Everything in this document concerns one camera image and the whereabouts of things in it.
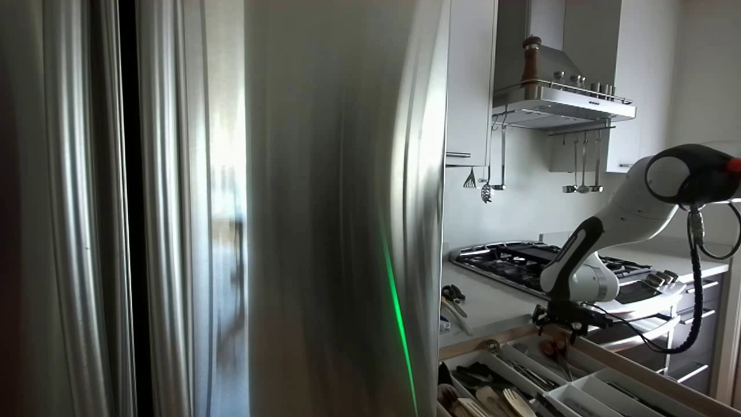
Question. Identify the stainless steel range hood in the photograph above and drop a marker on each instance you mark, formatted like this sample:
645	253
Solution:
563	104

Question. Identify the black and red scissors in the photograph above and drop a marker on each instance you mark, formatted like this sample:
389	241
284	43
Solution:
553	341

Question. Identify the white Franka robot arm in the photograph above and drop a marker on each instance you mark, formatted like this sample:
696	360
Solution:
625	217

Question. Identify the white upper cabinet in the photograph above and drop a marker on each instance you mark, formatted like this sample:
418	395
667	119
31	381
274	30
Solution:
648	76
470	76

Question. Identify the wooden drawer with dark front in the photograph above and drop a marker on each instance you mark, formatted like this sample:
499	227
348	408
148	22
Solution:
494	339

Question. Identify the hanging metal utensil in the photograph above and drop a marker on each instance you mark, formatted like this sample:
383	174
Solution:
570	166
583	166
599	166

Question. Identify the stainless steel refrigerator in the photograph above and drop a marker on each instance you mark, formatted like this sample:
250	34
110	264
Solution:
309	209

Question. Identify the wooden slotted spatula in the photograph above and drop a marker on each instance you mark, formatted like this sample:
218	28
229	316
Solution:
489	401

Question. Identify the brown wooden pepper mill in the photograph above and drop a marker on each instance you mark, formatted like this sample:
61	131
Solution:
530	60

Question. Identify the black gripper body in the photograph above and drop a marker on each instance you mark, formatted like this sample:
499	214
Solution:
560	313

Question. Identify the wooden spoon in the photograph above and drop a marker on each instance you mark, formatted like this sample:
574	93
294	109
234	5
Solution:
520	401

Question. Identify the stainless steel gas range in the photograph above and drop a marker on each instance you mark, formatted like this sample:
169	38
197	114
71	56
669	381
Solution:
509	262

